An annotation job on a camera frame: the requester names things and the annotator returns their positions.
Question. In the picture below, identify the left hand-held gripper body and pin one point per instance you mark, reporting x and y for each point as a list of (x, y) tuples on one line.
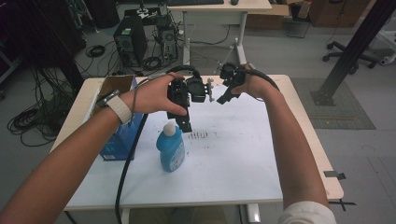
[(194, 90)]

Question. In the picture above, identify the black keyboard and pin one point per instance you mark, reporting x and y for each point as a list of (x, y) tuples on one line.
[(196, 2)]

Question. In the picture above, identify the small grey computer tower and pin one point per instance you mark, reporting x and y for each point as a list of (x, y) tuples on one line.
[(168, 43)]

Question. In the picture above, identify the blue cardboard box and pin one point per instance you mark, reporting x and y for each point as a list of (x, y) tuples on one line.
[(120, 143)]

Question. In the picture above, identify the black office chair base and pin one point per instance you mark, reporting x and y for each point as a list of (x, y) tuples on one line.
[(339, 53)]

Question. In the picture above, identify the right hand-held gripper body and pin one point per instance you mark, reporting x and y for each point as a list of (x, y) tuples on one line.
[(232, 76)]

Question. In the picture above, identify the brown cardboard box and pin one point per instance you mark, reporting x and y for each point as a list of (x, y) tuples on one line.
[(267, 17)]

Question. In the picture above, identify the white sheet mat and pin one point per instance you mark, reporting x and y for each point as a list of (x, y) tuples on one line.
[(230, 155)]

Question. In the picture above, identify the person's left hand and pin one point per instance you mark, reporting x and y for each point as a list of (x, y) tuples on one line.
[(149, 93)]

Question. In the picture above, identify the white sleeve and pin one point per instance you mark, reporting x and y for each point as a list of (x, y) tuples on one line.
[(308, 214)]

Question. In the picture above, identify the white table leg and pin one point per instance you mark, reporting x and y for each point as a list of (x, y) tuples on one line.
[(252, 213)]

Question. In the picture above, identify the white desk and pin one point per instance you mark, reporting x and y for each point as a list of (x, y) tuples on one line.
[(218, 6)]

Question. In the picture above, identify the black computer mouse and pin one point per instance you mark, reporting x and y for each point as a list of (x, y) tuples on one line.
[(234, 2)]

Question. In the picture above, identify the black computer tower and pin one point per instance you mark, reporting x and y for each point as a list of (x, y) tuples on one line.
[(130, 40)]

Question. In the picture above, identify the wooden cabinet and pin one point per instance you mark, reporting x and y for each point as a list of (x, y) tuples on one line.
[(339, 12)]

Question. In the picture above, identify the person's right hand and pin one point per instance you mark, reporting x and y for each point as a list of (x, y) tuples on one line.
[(257, 85)]

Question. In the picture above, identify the black metal post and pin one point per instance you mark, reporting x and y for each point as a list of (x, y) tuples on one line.
[(355, 49)]

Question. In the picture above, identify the grey floor mat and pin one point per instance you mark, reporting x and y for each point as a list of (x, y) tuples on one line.
[(339, 115)]

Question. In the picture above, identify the blue bottle with white cap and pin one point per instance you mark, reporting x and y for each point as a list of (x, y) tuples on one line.
[(171, 149)]

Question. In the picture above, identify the black tape piece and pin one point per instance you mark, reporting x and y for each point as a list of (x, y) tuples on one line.
[(333, 174)]

